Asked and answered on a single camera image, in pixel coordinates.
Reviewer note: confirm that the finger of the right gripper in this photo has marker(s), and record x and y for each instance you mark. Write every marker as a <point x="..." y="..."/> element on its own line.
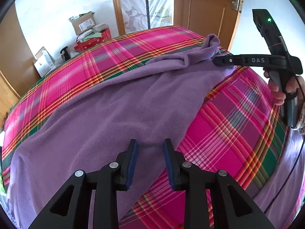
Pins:
<point x="225" y="60"/>

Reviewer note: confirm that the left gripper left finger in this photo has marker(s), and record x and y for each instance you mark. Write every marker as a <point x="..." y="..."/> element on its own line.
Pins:
<point x="92" y="192"/>

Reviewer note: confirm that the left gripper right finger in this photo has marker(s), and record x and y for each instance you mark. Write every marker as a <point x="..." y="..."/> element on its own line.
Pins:
<point x="232" y="207"/>

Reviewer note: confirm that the purple fleece garment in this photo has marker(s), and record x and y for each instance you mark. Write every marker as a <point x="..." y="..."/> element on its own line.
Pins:
<point x="218" y="117"/>

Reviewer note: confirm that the floral sleeve forearm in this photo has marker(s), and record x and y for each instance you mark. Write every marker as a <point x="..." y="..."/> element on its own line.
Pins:
<point x="301" y="117"/>

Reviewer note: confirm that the person's right hand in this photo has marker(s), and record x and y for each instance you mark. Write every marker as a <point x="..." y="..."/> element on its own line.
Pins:
<point x="295" y="84"/>

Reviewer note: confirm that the wooden door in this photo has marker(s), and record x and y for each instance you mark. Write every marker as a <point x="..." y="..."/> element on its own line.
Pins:
<point x="206" y="17"/>

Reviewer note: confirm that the pink plaid bed cover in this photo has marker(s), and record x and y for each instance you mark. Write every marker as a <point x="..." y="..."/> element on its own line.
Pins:
<point x="92" y="67"/>

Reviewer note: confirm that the curtain with cartoon prints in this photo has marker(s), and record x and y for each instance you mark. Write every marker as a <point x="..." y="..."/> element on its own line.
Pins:
<point x="139" y="15"/>

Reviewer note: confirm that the wooden wardrobe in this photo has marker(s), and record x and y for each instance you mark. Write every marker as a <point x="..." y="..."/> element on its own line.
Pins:
<point x="18" y="73"/>

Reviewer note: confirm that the white small box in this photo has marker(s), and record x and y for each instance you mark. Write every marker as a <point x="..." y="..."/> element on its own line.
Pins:
<point x="44" y="63"/>

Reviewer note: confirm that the black spray bottle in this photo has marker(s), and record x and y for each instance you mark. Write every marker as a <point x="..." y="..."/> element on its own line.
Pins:
<point x="64" y="54"/>

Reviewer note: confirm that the cardboard box with label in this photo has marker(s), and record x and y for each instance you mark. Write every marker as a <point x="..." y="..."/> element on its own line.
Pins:
<point x="83" y="22"/>

